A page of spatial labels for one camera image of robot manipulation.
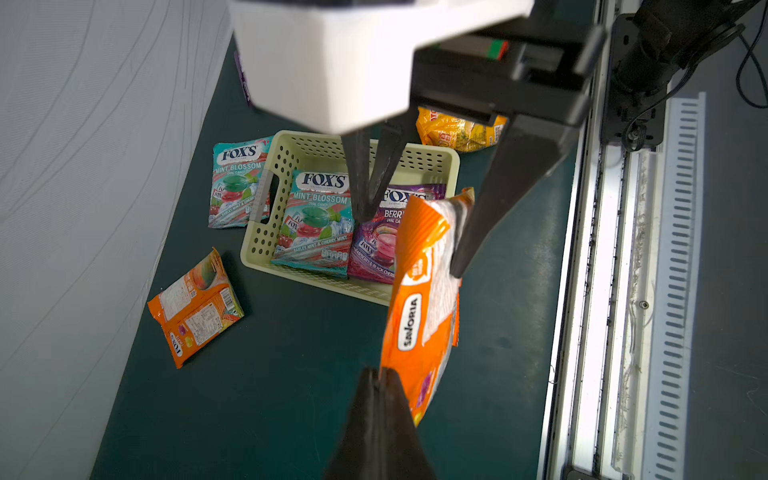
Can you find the teal mint blossom candy bag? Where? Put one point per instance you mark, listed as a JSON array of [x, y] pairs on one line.
[[318, 226]]

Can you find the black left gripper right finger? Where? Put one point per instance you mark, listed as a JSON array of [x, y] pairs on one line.
[[403, 455]]

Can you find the mint blossom candy bag front-up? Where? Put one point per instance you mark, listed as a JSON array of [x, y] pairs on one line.
[[237, 170]]

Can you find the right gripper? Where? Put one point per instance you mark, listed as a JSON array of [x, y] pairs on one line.
[[541, 77]]

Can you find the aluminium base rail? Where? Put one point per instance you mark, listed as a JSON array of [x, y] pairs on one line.
[[618, 400]]

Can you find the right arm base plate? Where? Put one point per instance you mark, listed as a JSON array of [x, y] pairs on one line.
[[636, 86]]

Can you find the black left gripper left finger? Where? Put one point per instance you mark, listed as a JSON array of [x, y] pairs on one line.
[[358, 455]]

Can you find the orange fruits candy bag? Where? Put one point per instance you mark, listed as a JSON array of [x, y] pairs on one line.
[[196, 308]]

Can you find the purple berries candy bag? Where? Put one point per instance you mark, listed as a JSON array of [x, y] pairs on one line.
[[372, 253]]

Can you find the yellow orange candy bag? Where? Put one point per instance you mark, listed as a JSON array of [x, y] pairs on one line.
[[438, 129]]

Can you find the light green plastic basket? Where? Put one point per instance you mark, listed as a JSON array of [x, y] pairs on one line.
[[291, 151]]

